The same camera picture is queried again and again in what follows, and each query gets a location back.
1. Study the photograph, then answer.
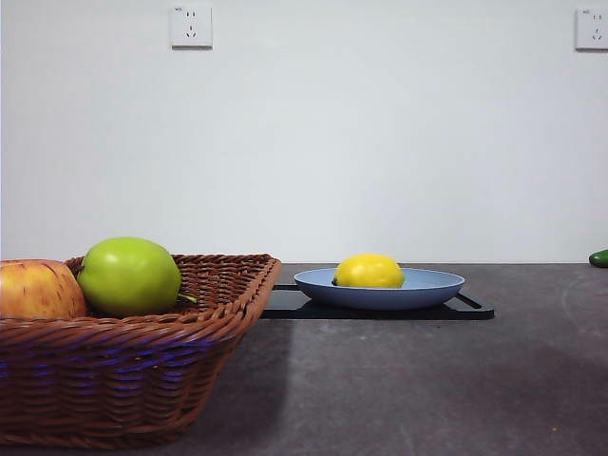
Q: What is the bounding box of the yellow lemon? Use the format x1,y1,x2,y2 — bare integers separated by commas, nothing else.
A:
332,253,406,290

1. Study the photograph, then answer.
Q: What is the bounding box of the blue round plate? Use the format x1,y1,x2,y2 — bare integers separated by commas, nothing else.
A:
293,267,467,313

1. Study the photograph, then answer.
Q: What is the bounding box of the brown woven wicker basket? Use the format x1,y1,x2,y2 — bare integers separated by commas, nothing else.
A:
0,253,283,450

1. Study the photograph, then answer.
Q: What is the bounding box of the black flat tray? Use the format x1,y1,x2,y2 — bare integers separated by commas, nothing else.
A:
259,283,496,321

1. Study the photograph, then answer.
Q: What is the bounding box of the green apple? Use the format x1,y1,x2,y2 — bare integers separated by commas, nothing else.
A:
76,236,199,317

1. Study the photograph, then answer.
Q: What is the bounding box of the red and yellow apple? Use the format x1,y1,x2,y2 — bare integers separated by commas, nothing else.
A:
0,258,89,320

